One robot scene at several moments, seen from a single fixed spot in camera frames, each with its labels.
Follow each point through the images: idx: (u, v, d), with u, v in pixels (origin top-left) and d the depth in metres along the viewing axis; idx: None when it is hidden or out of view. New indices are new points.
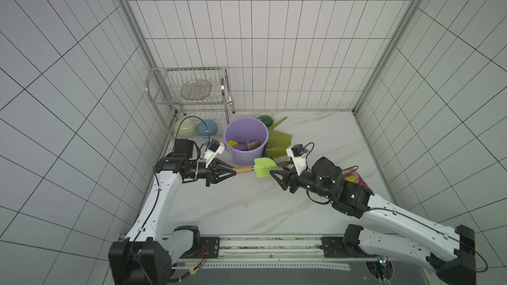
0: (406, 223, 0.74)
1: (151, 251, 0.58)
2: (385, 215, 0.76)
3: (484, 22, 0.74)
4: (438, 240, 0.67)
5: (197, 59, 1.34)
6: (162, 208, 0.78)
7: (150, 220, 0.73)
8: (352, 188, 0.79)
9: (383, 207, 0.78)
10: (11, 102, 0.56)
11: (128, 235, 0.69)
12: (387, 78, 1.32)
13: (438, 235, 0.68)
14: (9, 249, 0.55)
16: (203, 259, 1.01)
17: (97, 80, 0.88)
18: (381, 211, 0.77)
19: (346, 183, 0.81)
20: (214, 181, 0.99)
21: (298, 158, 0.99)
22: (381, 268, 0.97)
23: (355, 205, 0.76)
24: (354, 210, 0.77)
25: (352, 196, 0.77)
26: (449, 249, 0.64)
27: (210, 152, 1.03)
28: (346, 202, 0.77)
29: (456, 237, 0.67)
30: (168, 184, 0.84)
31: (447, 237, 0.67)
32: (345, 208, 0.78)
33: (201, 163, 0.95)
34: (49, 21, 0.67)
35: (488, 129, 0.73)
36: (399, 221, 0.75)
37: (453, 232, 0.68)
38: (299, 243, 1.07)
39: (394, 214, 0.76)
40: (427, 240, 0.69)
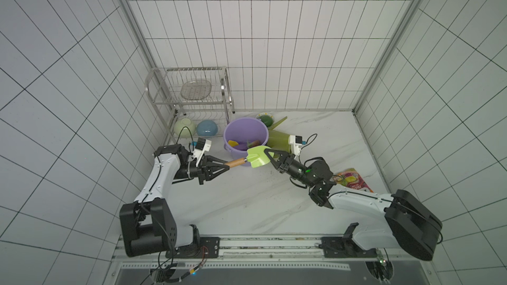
0: (354, 197, 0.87)
1: (160, 208, 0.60)
2: (340, 195, 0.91)
3: (484, 23, 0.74)
4: (374, 204, 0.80)
5: (197, 59, 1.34)
6: (166, 179, 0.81)
7: (156, 186, 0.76)
8: (325, 186, 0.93)
9: (338, 190, 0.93)
10: (11, 102, 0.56)
11: (136, 198, 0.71)
12: (387, 78, 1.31)
13: (374, 200, 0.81)
14: (8, 249, 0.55)
16: (203, 259, 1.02)
17: (97, 80, 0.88)
18: (337, 194, 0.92)
19: (325, 182, 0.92)
20: (209, 178, 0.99)
21: (298, 148, 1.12)
22: (381, 268, 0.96)
23: (323, 197, 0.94)
24: (323, 202, 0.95)
25: (321, 190, 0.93)
26: (379, 208, 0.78)
27: (199, 151, 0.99)
28: (318, 194, 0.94)
29: (390, 198, 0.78)
30: (168, 161, 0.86)
31: (381, 200, 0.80)
32: (316, 198, 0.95)
33: (192, 163, 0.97)
34: (49, 22, 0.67)
35: (488, 129, 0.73)
36: (350, 198, 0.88)
37: (388, 196, 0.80)
38: (299, 243, 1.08)
39: (346, 193, 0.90)
40: (368, 207, 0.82)
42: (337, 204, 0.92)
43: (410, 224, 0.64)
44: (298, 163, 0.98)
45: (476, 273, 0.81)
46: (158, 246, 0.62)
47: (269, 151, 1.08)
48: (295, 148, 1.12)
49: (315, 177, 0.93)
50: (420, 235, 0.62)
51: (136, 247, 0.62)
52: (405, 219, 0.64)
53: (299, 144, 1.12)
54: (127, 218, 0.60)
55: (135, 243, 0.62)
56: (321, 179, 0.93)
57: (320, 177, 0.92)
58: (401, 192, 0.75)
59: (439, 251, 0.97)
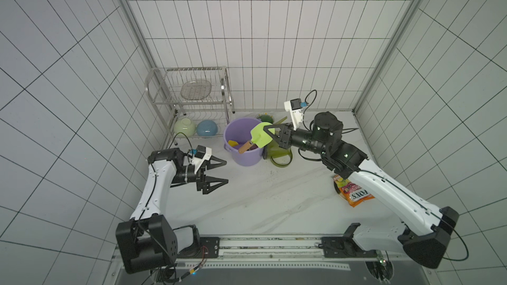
0: (393, 192, 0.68)
1: (158, 224, 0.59)
2: (373, 179, 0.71)
3: (484, 23, 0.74)
4: (418, 214, 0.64)
5: (197, 59, 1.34)
6: (163, 189, 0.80)
7: (153, 200, 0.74)
8: (350, 150, 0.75)
9: (373, 171, 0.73)
10: (11, 102, 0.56)
11: (133, 215, 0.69)
12: (387, 78, 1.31)
13: (420, 208, 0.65)
14: (9, 249, 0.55)
16: (203, 259, 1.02)
17: (97, 80, 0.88)
18: (370, 175, 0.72)
19: (344, 143, 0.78)
20: (206, 192, 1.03)
21: (298, 114, 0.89)
22: (381, 268, 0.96)
23: (346, 163, 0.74)
24: (342, 169, 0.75)
25: (348, 156, 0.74)
26: (426, 223, 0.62)
27: (197, 158, 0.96)
28: (337, 159, 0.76)
29: (439, 214, 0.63)
30: (164, 169, 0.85)
31: (428, 212, 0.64)
32: (334, 164, 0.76)
33: (189, 168, 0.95)
34: (49, 22, 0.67)
35: (488, 129, 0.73)
36: (385, 189, 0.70)
37: (437, 210, 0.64)
38: (299, 243, 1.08)
39: (383, 180, 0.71)
40: (408, 213, 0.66)
42: (359, 182, 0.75)
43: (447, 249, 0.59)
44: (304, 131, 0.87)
45: (476, 273, 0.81)
46: (159, 260, 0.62)
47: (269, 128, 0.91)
48: (296, 115, 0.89)
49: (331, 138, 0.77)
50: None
51: (135, 264, 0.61)
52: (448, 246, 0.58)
53: (299, 109, 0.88)
54: (124, 237, 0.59)
55: (134, 260, 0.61)
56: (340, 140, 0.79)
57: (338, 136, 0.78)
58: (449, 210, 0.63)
59: None
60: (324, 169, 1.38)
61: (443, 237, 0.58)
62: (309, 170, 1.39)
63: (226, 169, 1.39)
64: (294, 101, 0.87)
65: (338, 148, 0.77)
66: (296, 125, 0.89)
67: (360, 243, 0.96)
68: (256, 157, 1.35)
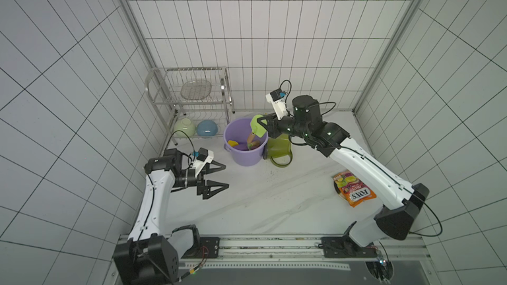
0: (373, 169, 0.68)
1: (159, 245, 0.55)
2: (352, 156, 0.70)
3: (483, 23, 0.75)
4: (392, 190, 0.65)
5: (197, 59, 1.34)
6: (162, 204, 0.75)
7: (152, 217, 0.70)
8: (332, 128, 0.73)
9: (354, 149, 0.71)
10: (11, 101, 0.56)
11: (131, 235, 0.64)
12: (387, 78, 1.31)
13: (394, 184, 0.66)
14: (9, 249, 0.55)
16: (203, 259, 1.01)
17: (98, 80, 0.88)
18: (350, 152, 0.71)
19: (326, 123, 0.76)
20: (206, 197, 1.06)
21: (280, 105, 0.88)
22: (381, 269, 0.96)
23: (327, 141, 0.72)
24: (324, 146, 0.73)
25: (330, 133, 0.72)
26: (398, 198, 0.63)
27: (199, 162, 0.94)
28: (320, 138, 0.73)
29: (410, 189, 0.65)
30: (162, 182, 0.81)
31: (402, 188, 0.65)
32: (316, 142, 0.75)
33: (189, 173, 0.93)
34: (49, 22, 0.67)
35: (488, 129, 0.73)
36: (364, 166, 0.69)
37: (408, 186, 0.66)
38: (299, 243, 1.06)
39: (362, 158, 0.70)
40: (382, 189, 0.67)
42: (340, 160, 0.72)
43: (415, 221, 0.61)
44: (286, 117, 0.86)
45: (476, 273, 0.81)
46: (160, 281, 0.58)
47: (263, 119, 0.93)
48: (278, 108, 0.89)
49: (313, 117, 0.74)
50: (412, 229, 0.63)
51: None
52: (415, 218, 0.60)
53: (280, 99, 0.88)
54: (122, 258, 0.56)
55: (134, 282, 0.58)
56: (321, 121, 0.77)
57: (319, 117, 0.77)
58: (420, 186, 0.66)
59: (439, 250, 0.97)
60: (324, 169, 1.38)
61: (412, 210, 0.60)
62: (309, 169, 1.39)
63: (226, 169, 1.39)
64: (274, 93, 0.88)
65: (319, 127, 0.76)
66: (280, 114, 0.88)
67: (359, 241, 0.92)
68: (256, 157, 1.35)
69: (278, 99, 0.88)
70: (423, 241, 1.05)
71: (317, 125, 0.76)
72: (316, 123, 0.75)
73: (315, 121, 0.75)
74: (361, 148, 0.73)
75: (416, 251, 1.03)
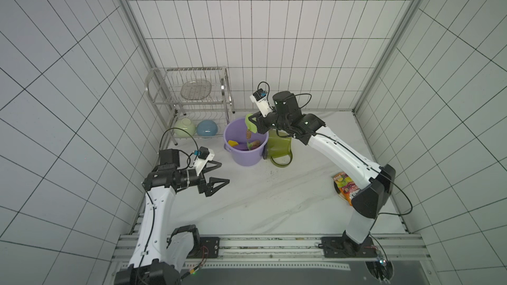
0: (343, 152, 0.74)
1: (160, 271, 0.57)
2: (327, 142, 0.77)
3: (484, 23, 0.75)
4: (360, 169, 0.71)
5: (197, 59, 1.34)
6: (163, 225, 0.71)
7: (152, 241, 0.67)
8: (309, 119, 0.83)
9: (327, 136, 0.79)
10: (11, 101, 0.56)
11: (131, 262, 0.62)
12: (387, 78, 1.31)
13: (362, 164, 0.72)
14: (9, 249, 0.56)
16: (203, 259, 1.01)
17: (97, 80, 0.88)
18: (325, 139, 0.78)
19: (304, 115, 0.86)
20: (210, 194, 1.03)
21: (263, 103, 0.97)
22: (381, 268, 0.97)
23: (305, 130, 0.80)
24: (302, 134, 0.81)
25: (307, 123, 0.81)
26: (366, 177, 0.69)
27: (201, 160, 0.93)
28: (299, 127, 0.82)
29: (377, 169, 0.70)
30: (162, 200, 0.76)
31: (370, 168, 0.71)
32: (295, 131, 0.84)
33: (192, 172, 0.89)
34: (49, 22, 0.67)
35: (488, 129, 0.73)
36: (337, 150, 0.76)
37: (377, 166, 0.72)
38: (299, 243, 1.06)
39: (335, 143, 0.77)
40: (352, 169, 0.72)
42: (317, 147, 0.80)
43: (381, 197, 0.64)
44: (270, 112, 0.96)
45: (475, 272, 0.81)
46: None
47: (252, 117, 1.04)
48: (263, 107, 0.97)
49: (292, 109, 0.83)
50: (379, 206, 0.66)
51: None
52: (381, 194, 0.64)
53: (263, 98, 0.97)
54: None
55: None
56: (300, 113, 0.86)
57: (298, 109, 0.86)
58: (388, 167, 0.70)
59: (439, 251, 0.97)
60: (324, 169, 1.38)
61: (377, 186, 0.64)
62: (310, 169, 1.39)
63: (226, 169, 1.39)
64: (258, 92, 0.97)
65: (298, 119, 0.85)
66: (265, 113, 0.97)
67: (356, 238, 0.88)
68: (256, 157, 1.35)
69: (261, 97, 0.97)
70: (422, 241, 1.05)
71: (296, 117, 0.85)
72: (296, 115, 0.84)
73: (294, 113, 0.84)
74: (335, 135, 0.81)
75: (416, 251, 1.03)
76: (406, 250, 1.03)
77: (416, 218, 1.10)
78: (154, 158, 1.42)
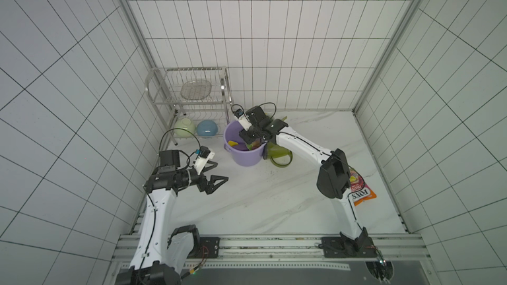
0: (301, 144, 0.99)
1: (161, 274, 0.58)
2: (288, 138, 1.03)
3: (483, 23, 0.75)
4: (315, 155, 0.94)
5: (197, 59, 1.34)
6: (164, 227, 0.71)
7: (153, 243, 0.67)
8: (276, 122, 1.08)
9: (290, 133, 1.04)
10: (11, 101, 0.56)
11: (132, 263, 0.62)
12: (387, 78, 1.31)
13: (316, 151, 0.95)
14: (9, 249, 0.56)
16: (203, 259, 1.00)
17: (97, 80, 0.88)
18: (286, 136, 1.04)
19: (272, 121, 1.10)
20: (211, 192, 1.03)
21: (244, 119, 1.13)
22: (381, 268, 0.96)
23: (271, 132, 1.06)
24: (270, 136, 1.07)
25: (272, 126, 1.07)
26: (318, 159, 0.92)
27: (202, 159, 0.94)
28: (266, 130, 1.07)
29: (329, 154, 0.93)
30: (164, 202, 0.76)
31: (322, 153, 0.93)
32: (264, 133, 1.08)
33: (193, 171, 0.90)
34: (49, 22, 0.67)
35: (488, 129, 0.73)
36: (296, 142, 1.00)
37: (328, 150, 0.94)
38: (299, 243, 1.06)
39: (294, 138, 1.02)
40: (309, 155, 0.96)
42: (283, 142, 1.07)
43: (335, 175, 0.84)
44: (250, 125, 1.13)
45: (476, 272, 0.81)
46: None
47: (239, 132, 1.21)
48: (242, 121, 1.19)
49: (259, 117, 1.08)
50: (337, 184, 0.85)
51: None
52: (332, 172, 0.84)
53: (243, 115, 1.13)
54: None
55: None
56: (268, 119, 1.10)
57: (266, 117, 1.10)
58: (337, 151, 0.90)
59: (439, 250, 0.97)
60: None
61: (327, 166, 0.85)
62: (310, 169, 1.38)
63: (226, 168, 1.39)
64: (236, 111, 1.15)
65: (267, 123, 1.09)
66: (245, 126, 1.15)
67: (350, 233, 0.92)
68: (256, 157, 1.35)
69: (239, 115, 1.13)
70: (422, 241, 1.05)
71: (265, 122, 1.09)
72: (264, 121, 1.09)
73: (263, 121, 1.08)
74: (295, 132, 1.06)
75: (416, 251, 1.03)
76: (407, 250, 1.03)
77: (416, 218, 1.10)
78: (154, 158, 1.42)
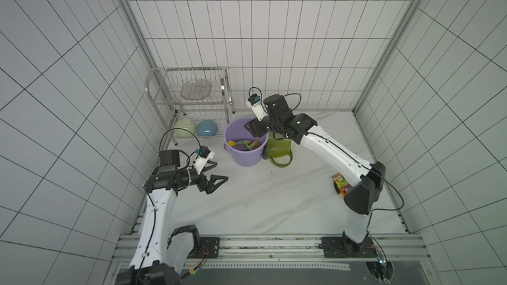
0: (334, 150, 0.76)
1: (161, 273, 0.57)
2: (318, 140, 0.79)
3: (483, 24, 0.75)
4: (352, 167, 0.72)
5: (197, 59, 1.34)
6: (164, 227, 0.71)
7: (153, 242, 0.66)
8: (301, 119, 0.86)
9: (320, 135, 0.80)
10: (11, 101, 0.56)
11: (132, 263, 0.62)
12: (387, 78, 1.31)
13: (354, 162, 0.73)
14: (9, 249, 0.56)
16: (203, 259, 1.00)
17: (97, 80, 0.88)
18: (317, 138, 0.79)
19: (295, 116, 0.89)
20: (211, 192, 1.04)
21: (258, 107, 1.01)
22: (381, 268, 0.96)
23: (297, 130, 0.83)
24: (294, 135, 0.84)
25: (298, 123, 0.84)
26: (356, 174, 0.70)
27: (202, 159, 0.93)
28: (290, 126, 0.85)
29: (368, 166, 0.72)
30: (164, 202, 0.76)
31: (361, 165, 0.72)
32: (286, 131, 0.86)
33: (193, 171, 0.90)
34: (49, 22, 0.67)
35: (488, 129, 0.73)
36: (328, 148, 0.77)
37: (367, 163, 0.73)
38: (299, 243, 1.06)
39: (326, 142, 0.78)
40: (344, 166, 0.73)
42: (309, 146, 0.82)
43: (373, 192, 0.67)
44: (265, 116, 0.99)
45: (476, 272, 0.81)
46: None
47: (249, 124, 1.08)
48: (256, 111, 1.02)
49: (282, 109, 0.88)
50: (371, 203, 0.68)
51: None
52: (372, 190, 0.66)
53: (257, 102, 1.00)
54: None
55: None
56: (290, 113, 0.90)
57: (288, 110, 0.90)
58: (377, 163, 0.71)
59: (439, 251, 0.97)
60: (323, 169, 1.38)
61: (368, 183, 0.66)
62: (310, 169, 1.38)
63: (226, 168, 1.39)
64: (251, 97, 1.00)
65: (290, 119, 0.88)
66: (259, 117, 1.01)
67: (354, 237, 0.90)
68: (256, 157, 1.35)
69: (255, 102, 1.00)
70: (422, 241, 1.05)
71: (288, 117, 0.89)
72: (286, 115, 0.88)
73: (284, 114, 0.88)
74: (326, 134, 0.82)
75: (416, 251, 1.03)
76: (407, 250, 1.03)
77: (416, 218, 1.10)
78: (154, 158, 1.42)
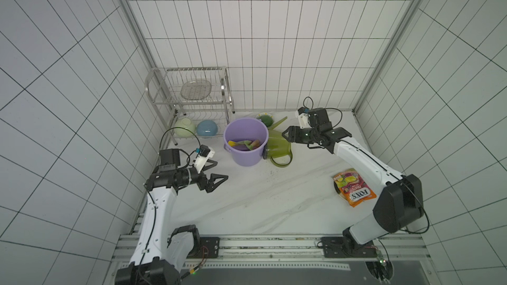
0: (363, 157, 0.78)
1: (161, 269, 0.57)
2: (349, 148, 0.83)
3: (483, 24, 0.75)
4: (379, 173, 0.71)
5: (197, 59, 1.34)
6: (164, 224, 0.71)
7: (153, 239, 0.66)
8: (337, 129, 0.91)
9: (352, 143, 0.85)
10: (11, 101, 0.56)
11: (132, 259, 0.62)
12: (387, 78, 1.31)
13: (382, 169, 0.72)
14: (9, 249, 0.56)
16: (203, 259, 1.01)
17: (97, 80, 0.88)
18: (348, 146, 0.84)
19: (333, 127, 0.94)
20: (211, 191, 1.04)
21: (304, 117, 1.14)
22: (381, 268, 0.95)
23: (331, 138, 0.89)
24: (328, 144, 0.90)
25: (333, 132, 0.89)
26: (383, 181, 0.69)
27: (202, 158, 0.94)
28: (326, 134, 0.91)
29: (399, 176, 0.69)
30: (164, 200, 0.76)
31: (389, 174, 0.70)
32: (321, 138, 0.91)
33: (193, 169, 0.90)
34: (49, 22, 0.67)
35: (488, 129, 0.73)
36: (357, 156, 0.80)
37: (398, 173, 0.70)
38: (299, 243, 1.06)
39: (356, 150, 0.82)
40: (371, 173, 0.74)
42: (340, 154, 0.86)
43: (401, 203, 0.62)
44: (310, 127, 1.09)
45: (476, 273, 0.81)
46: None
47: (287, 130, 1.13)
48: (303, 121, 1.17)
49: (321, 120, 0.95)
50: (401, 216, 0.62)
51: None
52: (399, 198, 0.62)
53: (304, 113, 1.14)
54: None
55: None
56: (330, 125, 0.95)
57: (329, 122, 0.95)
58: (411, 176, 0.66)
59: (439, 251, 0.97)
60: (323, 169, 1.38)
61: (395, 190, 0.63)
62: (310, 169, 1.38)
63: (226, 169, 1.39)
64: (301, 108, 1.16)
65: (327, 129, 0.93)
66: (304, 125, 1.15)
67: (357, 237, 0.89)
68: (256, 157, 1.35)
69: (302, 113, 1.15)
70: (422, 241, 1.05)
71: (327, 127, 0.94)
72: (325, 125, 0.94)
73: (323, 124, 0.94)
74: (360, 144, 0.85)
75: (416, 251, 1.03)
76: (407, 250, 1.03)
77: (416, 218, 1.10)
78: (154, 158, 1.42)
